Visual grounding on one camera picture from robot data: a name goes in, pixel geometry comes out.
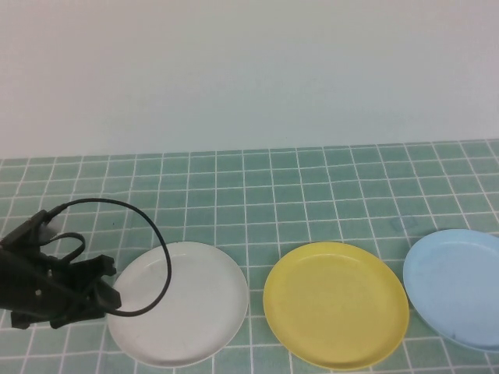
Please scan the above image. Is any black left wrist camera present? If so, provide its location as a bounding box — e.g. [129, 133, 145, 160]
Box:
[0, 209, 64, 248]

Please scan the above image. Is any short flat black cable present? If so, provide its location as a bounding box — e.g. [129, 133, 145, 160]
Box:
[34, 231, 85, 263]

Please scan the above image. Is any green white-checked tablecloth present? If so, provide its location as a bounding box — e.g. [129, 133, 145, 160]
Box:
[0, 140, 499, 374]

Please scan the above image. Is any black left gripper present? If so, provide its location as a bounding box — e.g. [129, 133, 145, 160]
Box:
[0, 248, 123, 330]

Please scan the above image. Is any yellow round plastic plate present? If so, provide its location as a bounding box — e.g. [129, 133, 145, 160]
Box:
[263, 240, 411, 371]

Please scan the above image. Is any long black camera cable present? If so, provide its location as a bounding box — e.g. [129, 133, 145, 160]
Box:
[48, 198, 174, 319]

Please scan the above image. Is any white round plastic plate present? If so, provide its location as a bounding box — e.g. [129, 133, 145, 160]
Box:
[107, 241, 250, 369]

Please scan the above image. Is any light blue round plastic plate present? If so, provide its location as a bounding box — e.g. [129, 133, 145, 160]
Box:
[402, 228, 499, 354]

